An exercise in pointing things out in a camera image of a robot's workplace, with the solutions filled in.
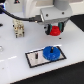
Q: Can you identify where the black framed peg base plate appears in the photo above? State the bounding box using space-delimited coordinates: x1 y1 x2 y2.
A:
26 46 66 68

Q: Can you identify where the beige electrical connector block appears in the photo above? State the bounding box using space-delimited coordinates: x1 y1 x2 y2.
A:
13 19 24 37

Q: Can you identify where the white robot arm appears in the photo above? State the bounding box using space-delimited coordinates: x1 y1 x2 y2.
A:
23 0 72 36

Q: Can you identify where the black cable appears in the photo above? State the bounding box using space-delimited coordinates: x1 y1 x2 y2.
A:
0 5 43 23

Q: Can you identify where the blue gear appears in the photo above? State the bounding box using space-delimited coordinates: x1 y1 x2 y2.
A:
43 46 60 61

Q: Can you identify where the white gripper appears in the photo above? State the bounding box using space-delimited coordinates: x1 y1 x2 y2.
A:
40 6 72 35

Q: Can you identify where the red gear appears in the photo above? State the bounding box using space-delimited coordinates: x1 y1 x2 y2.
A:
50 26 61 36

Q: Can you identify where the left metal peg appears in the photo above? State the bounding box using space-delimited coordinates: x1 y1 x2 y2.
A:
34 51 39 61

